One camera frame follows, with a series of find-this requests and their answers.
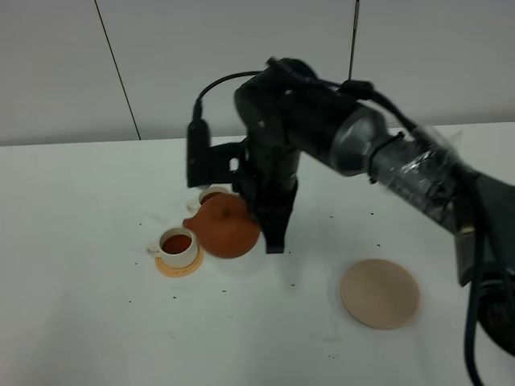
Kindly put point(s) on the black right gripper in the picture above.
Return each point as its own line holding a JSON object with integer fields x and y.
{"x": 267, "y": 179}

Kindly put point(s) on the brown clay teapot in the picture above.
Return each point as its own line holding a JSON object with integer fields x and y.
{"x": 224, "y": 227}

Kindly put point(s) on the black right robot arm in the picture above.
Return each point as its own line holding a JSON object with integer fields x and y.
{"x": 353, "y": 129}

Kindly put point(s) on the beige round teapot saucer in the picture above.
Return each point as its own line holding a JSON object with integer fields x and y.
{"x": 380, "y": 294}

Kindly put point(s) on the far white teacup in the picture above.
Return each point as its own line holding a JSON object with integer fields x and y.
{"x": 194, "y": 205}

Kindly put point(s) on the white teacup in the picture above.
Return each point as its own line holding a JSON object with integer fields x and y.
{"x": 194, "y": 205}
{"x": 176, "y": 247}

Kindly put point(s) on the near white teacup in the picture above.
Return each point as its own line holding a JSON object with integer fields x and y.
{"x": 176, "y": 247}

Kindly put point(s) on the near orange coaster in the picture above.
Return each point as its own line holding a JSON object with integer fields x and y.
{"x": 168, "y": 271}

